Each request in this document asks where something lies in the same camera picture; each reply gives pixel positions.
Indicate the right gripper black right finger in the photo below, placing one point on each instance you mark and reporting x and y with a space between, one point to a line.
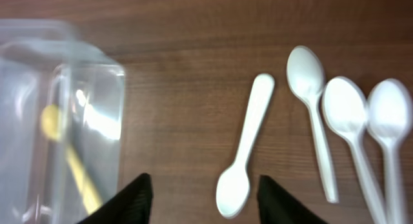
277 206

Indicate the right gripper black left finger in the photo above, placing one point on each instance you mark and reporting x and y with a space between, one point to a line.
132 205

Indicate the white wide-handle spoon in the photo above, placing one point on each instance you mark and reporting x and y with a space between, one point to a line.
233 185

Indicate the yellow plastic spoon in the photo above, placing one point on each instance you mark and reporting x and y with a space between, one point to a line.
91 198

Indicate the white plastic spoon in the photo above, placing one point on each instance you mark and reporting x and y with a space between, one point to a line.
390 122
345 111

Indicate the white slim spoon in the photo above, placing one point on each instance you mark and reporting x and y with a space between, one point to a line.
306 79

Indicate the clear plastic container right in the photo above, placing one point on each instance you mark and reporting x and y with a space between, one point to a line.
88 87

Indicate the clear plastic container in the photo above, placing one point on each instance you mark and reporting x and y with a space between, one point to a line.
88 87
44 35

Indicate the clear plastic container left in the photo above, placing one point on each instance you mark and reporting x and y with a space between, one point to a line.
44 35

